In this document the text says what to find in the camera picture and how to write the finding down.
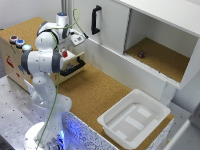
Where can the wooden drawer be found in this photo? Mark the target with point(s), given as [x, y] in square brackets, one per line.
[74, 59]

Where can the white cabinet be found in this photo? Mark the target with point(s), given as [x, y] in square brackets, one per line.
[166, 13]

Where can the red button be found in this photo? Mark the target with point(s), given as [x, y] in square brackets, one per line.
[13, 39]

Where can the wooden drawer box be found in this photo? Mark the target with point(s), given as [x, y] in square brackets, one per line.
[10, 56]

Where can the blue button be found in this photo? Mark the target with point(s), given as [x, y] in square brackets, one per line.
[20, 42]

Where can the purple block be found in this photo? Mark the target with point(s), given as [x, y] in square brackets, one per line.
[141, 54]

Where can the white sliding door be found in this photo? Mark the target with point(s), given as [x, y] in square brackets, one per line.
[113, 20]

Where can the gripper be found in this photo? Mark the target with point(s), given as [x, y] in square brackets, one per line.
[78, 39]

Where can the green button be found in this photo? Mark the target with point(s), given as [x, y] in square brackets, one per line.
[26, 48]

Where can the white plastic box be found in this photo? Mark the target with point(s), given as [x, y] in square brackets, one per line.
[133, 120]

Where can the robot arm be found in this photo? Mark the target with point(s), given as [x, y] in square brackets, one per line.
[41, 60]

